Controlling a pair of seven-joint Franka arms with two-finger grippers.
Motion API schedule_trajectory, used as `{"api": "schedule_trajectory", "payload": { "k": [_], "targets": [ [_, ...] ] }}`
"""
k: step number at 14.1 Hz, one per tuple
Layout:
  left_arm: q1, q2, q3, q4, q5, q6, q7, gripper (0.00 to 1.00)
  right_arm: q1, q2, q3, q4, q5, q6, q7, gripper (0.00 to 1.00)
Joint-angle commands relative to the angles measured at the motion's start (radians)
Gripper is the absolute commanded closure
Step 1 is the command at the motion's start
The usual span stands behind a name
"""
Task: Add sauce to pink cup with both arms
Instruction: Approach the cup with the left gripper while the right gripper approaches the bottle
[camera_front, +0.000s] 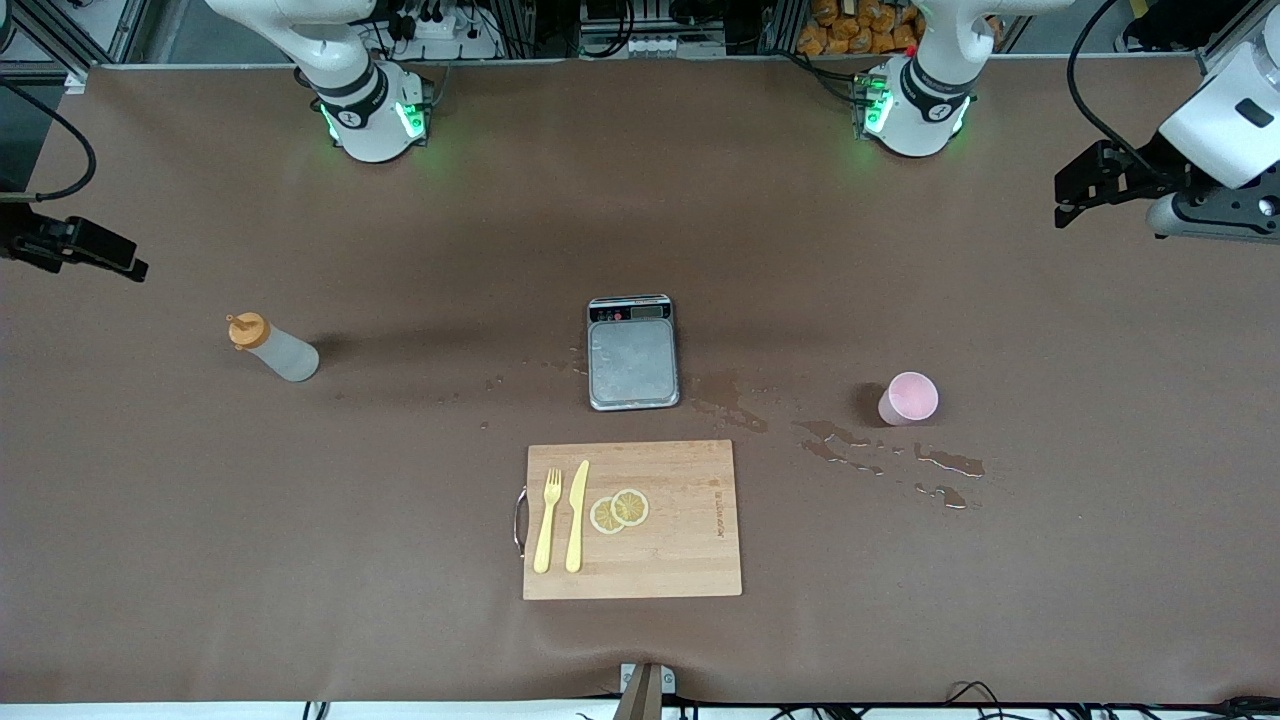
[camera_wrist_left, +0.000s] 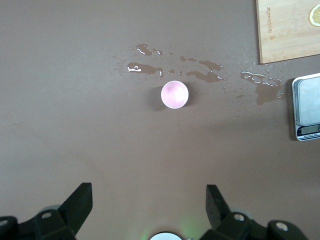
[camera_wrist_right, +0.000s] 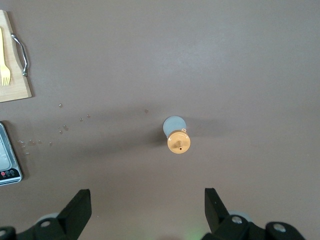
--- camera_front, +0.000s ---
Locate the white connector strip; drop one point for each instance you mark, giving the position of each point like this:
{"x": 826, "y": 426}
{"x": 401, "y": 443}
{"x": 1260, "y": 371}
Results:
{"x": 650, "y": 45}

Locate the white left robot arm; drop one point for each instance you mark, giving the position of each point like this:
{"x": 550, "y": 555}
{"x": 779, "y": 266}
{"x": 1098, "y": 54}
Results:
{"x": 915, "y": 110}

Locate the lemon slice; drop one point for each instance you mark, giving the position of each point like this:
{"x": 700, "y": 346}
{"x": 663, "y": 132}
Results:
{"x": 630, "y": 507}

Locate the orange snack packets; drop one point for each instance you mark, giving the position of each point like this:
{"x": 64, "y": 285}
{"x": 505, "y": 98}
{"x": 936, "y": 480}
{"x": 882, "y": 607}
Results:
{"x": 840, "y": 30}

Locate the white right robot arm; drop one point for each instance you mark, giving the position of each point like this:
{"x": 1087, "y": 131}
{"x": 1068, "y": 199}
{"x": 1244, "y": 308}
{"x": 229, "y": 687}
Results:
{"x": 370, "y": 120}

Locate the pink plastic cup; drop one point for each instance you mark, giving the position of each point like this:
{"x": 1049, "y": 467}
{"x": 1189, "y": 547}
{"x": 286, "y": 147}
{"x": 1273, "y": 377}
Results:
{"x": 910, "y": 400}

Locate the brown table mat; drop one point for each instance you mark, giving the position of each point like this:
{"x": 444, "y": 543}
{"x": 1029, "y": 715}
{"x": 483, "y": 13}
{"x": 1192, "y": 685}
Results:
{"x": 300, "y": 550}

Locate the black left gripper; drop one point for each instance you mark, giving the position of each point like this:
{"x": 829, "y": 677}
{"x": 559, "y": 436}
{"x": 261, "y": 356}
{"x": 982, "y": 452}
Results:
{"x": 1162, "y": 163}

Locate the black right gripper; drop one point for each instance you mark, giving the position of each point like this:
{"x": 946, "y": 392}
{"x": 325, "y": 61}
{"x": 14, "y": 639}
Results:
{"x": 20, "y": 243}

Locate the wooden cutting board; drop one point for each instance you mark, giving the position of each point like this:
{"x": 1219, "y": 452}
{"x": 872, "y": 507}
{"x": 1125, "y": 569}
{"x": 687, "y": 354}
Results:
{"x": 680, "y": 540}

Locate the yellow plastic knife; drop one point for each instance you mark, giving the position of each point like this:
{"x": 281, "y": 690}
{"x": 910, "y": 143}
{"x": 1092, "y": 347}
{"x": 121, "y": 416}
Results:
{"x": 575, "y": 530}

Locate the white power strip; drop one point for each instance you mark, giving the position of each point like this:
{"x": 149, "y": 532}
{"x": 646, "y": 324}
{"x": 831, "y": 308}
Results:
{"x": 440, "y": 30}

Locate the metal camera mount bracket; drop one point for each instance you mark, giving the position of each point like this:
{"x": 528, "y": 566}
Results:
{"x": 645, "y": 695}

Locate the yellow plastic fork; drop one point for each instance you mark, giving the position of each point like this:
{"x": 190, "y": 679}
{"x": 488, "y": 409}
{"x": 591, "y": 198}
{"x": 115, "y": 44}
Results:
{"x": 545, "y": 540}

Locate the silver digital kitchen scale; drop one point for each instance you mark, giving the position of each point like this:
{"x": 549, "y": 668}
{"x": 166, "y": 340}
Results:
{"x": 632, "y": 360}

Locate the clear squeeze bottle orange cap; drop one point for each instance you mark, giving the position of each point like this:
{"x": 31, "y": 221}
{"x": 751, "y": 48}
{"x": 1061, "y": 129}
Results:
{"x": 285, "y": 355}

